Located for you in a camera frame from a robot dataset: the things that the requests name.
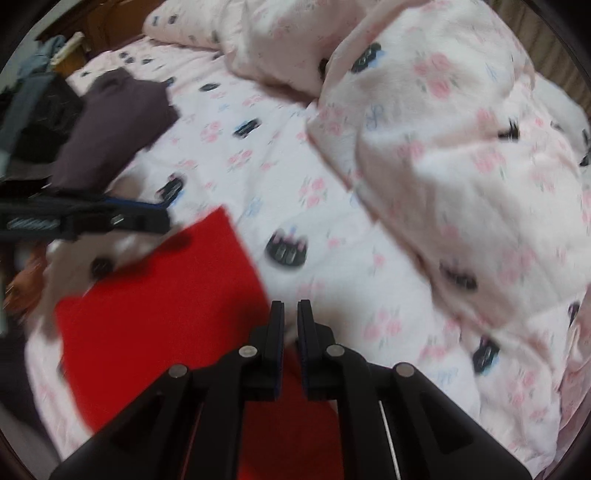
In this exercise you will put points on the blue cloth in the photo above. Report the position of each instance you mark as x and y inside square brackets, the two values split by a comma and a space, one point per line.
[44, 50]

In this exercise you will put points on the brown wooden headboard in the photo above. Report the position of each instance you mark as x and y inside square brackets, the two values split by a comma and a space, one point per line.
[111, 23]

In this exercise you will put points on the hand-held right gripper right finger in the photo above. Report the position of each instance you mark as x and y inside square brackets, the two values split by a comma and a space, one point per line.
[304, 323]

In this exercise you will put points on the small white cloth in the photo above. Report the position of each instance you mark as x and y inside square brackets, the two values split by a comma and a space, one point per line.
[69, 46]

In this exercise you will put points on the red and white jersey shirt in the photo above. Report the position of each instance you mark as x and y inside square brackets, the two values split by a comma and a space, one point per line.
[161, 314]

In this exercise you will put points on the pink floral cat-print duvet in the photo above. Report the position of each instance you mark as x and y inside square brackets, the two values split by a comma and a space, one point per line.
[415, 184]

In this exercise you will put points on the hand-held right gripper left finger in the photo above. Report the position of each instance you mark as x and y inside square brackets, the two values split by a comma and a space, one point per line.
[277, 323]

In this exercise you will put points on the beige striped curtain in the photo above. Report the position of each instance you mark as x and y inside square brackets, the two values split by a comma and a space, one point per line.
[545, 41]

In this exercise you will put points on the dark purple garment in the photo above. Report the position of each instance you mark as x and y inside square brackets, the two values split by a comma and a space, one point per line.
[120, 115]

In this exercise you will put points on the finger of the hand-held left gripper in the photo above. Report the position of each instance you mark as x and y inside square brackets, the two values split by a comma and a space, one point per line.
[92, 217]

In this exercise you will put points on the orange cloth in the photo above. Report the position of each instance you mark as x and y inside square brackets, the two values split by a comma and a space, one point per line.
[27, 281]

